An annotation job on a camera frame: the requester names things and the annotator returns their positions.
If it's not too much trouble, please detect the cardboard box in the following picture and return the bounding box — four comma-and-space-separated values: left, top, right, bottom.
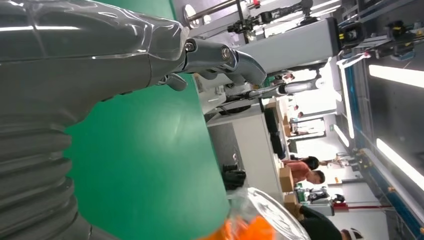
278, 166, 295, 193
283, 193, 300, 215

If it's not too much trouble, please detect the person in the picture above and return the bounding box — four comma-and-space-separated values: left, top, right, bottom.
282, 156, 326, 185
295, 204, 364, 240

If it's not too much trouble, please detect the white cabinet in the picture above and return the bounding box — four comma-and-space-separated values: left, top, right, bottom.
206, 105, 286, 204

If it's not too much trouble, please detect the ceiling light strip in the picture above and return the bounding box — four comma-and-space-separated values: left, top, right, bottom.
332, 123, 351, 148

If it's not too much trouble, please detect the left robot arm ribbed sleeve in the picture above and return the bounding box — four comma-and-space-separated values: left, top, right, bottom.
0, 115, 121, 240

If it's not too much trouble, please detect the ceiling light panel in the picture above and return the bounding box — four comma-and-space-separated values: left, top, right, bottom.
376, 138, 424, 192
368, 64, 424, 89

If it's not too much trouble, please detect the grey gantry column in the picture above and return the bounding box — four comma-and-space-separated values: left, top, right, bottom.
236, 17, 342, 74

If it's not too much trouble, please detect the black camera tripod rig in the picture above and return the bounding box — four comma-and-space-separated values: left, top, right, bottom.
226, 0, 314, 35

